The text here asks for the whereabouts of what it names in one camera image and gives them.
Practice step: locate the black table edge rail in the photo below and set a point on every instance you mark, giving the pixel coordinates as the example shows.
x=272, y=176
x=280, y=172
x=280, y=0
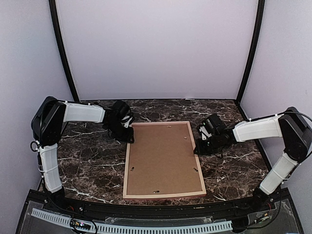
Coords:
x=277, y=216

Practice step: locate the grey slotted cable duct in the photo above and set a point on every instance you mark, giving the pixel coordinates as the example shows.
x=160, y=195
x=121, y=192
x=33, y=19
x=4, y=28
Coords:
x=132, y=226

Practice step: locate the black corner post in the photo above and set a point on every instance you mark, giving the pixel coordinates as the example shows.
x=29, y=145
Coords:
x=252, y=51
x=61, y=50

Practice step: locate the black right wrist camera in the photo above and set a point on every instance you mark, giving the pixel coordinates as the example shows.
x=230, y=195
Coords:
x=212, y=125

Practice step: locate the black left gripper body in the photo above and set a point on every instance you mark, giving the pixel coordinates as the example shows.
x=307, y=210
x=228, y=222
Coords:
x=119, y=133

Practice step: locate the black corner post right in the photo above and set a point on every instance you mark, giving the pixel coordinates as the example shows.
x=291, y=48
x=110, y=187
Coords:
x=252, y=51

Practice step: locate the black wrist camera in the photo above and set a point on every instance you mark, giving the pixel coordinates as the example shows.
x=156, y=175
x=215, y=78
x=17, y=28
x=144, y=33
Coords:
x=123, y=111
x=212, y=125

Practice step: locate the light wooden picture frame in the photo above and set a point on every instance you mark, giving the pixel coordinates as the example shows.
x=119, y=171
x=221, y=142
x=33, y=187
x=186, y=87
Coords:
x=126, y=170

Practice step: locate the brown cardboard backing board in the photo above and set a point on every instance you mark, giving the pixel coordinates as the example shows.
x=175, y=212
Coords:
x=163, y=158

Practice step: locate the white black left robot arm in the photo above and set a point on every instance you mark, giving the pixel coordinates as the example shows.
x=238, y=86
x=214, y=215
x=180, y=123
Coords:
x=47, y=127

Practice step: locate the black corner post left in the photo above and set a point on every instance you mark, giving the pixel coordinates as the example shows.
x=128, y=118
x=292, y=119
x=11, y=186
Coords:
x=61, y=50

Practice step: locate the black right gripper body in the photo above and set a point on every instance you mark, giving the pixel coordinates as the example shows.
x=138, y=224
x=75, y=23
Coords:
x=209, y=147

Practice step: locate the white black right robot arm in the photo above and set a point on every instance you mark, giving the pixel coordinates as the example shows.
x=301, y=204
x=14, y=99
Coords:
x=286, y=139

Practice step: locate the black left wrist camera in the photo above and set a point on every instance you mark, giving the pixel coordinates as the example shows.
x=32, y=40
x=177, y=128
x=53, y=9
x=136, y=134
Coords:
x=123, y=111

